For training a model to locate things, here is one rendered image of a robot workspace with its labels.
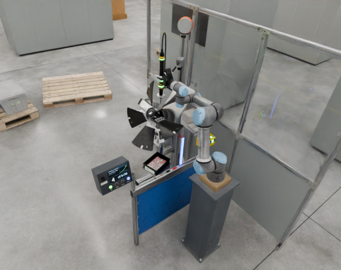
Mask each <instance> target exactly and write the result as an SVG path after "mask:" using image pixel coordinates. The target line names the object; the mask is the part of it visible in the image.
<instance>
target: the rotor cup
mask: <svg viewBox="0 0 341 270"><path fill-rule="evenodd" d="M150 113H151V114H150ZM154 116H155V117H154ZM159 117H164V113H163V111H158V110H155V109H154V108H148V110H147V111H146V118H147V119H150V120H151V121H153V122H156V121H155V119H157V118H159ZM156 123H157V122H156Z"/></svg>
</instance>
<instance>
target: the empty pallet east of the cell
mask: <svg viewBox="0 0 341 270"><path fill-rule="evenodd" d="M42 81H43V82H42V84H43V104H44V107H45V109H51V108H58V107H66V106H71V105H75V104H84V103H92V102H99V101H106V100H112V93H111V91H110V88H109V86H108V84H107V81H106V78H105V76H104V75H103V72H102V71H101V72H91V73H82V74H72V75H67V76H57V77H48V78H42ZM99 95H103V98H98V99H91V100H83V98H87V97H92V96H99ZM72 99H75V102H69V103H61V104H53V102H57V101H65V100H72Z"/></svg>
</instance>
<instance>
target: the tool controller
mask: <svg viewBox="0 0 341 270"><path fill-rule="evenodd" d="M91 170H92V174H93V177H94V181H95V184H96V187H97V190H98V191H99V192H100V193H101V194H102V195H103V196H104V195H106V194H108V193H110V192H112V191H114V190H116V189H118V188H120V187H122V186H124V185H126V184H128V183H130V182H132V181H133V179H132V174H131V169H130V164H129V160H127V159H126V158H125V157H123V156H120V157H118V158H115V159H113V160H111V161H108V162H106V163H104V164H102V165H99V166H97V167H95V168H92V169H91ZM113 176H116V180H117V181H116V182H118V185H117V186H116V185H115V183H116V182H114V183H110V178H111V177H113ZM127 177H130V179H129V180H127ZM121 180H124V182H123V183H121ZM110 185H112V188H111V189H110V188H109V186H110Z"/></svg>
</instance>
